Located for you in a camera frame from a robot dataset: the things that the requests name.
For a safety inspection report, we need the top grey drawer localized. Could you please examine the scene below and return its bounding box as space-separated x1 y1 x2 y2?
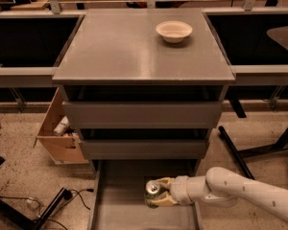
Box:
62 102 221 128

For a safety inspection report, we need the green soda can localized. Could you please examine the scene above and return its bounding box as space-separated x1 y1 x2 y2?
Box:
144 180 160 209

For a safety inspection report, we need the white paper bowl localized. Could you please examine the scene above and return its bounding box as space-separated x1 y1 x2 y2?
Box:
156 21 193 43

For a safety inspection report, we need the grey metal rail frame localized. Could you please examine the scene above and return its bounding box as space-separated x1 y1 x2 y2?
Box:
0 0 288 87

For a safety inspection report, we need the wooden box on floor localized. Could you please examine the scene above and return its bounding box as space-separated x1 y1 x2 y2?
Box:
36 91 87 164

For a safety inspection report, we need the grey drawer cabinet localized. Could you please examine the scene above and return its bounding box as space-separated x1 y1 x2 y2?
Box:
53 9 235 160

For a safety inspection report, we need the black floor cable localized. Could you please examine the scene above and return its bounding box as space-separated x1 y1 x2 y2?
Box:
47 188 95 230

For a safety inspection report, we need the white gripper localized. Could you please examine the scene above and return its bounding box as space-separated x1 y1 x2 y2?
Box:
147 175 193 208

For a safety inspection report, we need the white bottle in box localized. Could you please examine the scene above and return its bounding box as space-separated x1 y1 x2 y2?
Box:
53 116 69 136

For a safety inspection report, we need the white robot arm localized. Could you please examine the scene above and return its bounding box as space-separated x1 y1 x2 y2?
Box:
145 167 288 223

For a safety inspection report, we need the black stand leg left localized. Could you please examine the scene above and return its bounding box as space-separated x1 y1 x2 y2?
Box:
0 188 72 230

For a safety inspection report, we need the black stand leg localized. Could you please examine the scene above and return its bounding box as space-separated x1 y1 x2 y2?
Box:
0 188 72 230
218 126 288 179

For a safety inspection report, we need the open bottom grey drawer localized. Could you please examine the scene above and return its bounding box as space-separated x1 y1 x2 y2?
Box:
87 160 203 230

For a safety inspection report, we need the black stand leg right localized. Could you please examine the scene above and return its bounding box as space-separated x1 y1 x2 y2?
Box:
218 126 288 179

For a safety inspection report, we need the middle grey drawer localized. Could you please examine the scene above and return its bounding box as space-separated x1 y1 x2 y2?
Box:
80 140 209 160

